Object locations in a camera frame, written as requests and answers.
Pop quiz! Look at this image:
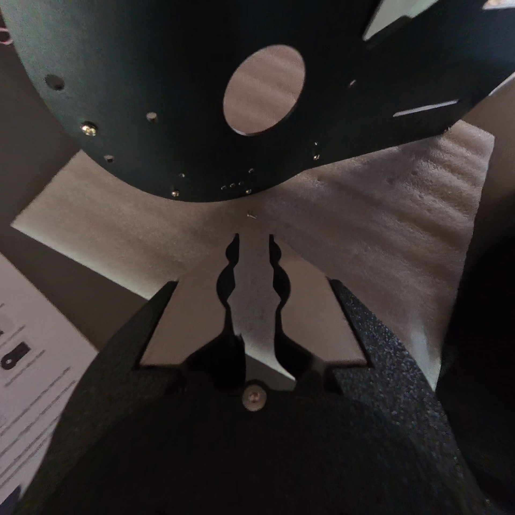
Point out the printed instruction leaflet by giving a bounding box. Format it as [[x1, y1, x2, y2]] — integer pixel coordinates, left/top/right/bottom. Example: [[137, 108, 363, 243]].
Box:
[[0, 253, 100, 490]]

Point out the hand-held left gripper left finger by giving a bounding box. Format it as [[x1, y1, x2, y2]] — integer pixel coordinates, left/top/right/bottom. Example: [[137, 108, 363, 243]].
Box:
[[138, 233, 247, 389]]

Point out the black metal chassis plate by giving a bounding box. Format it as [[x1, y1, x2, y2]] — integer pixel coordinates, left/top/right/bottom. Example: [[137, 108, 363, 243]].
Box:
[[0, 0, 515, 202]]

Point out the white foam sheet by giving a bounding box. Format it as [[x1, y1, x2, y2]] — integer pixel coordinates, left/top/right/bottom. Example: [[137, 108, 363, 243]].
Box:
[[11, 121, 495, 390]]

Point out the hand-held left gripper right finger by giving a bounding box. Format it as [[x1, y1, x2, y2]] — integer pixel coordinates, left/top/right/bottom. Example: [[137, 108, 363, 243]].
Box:
[[267, 233, 374, 382]]

